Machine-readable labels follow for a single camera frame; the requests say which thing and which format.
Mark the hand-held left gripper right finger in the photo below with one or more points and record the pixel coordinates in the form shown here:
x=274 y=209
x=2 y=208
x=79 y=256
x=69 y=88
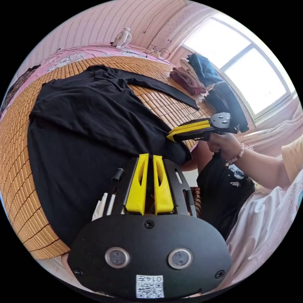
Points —
x=163 y=191

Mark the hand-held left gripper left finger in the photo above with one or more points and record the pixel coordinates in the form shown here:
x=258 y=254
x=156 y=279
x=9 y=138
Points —
x=137 y=189

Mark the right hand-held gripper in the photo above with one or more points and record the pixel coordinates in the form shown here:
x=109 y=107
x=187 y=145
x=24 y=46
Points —
x=221 y=124

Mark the black long sleeve top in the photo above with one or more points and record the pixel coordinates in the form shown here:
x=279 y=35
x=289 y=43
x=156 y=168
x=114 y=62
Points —
x=82 y=123

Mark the person's right forearm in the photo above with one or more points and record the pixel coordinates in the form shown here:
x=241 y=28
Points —
x=262 y=168

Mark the person's right hand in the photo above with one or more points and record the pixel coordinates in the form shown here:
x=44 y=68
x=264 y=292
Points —
x=225 y=145

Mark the pile of clothes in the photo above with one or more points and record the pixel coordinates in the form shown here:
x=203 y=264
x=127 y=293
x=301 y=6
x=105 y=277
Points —
x=189 y=80

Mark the window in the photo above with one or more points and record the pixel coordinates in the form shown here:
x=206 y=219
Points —
x=236 y=61

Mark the person's body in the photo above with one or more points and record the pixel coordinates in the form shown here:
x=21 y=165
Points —
x=292 y=158

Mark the white fan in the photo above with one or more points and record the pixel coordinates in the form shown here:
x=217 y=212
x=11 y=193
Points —
x=123 y=38

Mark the dark patterned cloth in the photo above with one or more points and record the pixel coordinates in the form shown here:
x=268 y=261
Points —
x=16 y=90

